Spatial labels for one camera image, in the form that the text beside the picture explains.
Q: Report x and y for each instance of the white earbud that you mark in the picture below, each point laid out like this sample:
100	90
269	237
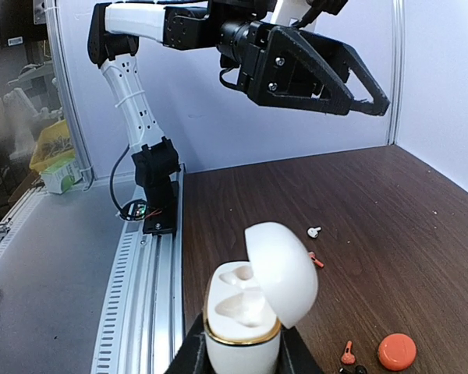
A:
313	232

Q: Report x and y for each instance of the red round charging case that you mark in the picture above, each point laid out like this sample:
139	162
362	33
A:
397	352

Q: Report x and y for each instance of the yellow bin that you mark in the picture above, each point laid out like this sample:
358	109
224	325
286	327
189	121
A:
53	144

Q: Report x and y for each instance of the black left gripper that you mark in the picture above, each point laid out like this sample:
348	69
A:
281	67

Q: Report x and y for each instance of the green white carton box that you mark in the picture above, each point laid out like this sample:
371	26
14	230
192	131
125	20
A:
61	176

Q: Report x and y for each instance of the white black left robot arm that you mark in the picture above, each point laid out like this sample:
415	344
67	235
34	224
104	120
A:
217	84

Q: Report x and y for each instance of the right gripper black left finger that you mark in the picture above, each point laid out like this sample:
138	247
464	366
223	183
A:
192	357

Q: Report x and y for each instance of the aluminium front rail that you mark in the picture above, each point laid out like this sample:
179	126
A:
142	323

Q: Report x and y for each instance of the black earbud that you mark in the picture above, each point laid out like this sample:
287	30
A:
358	369

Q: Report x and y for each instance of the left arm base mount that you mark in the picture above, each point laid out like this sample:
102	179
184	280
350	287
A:
158	210

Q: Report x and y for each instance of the white charging case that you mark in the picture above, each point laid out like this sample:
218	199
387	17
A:
247	303

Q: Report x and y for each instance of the orange earbud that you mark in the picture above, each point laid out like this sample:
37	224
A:
315	260
348	358

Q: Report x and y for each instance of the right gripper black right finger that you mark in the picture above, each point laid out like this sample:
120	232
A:
294	356

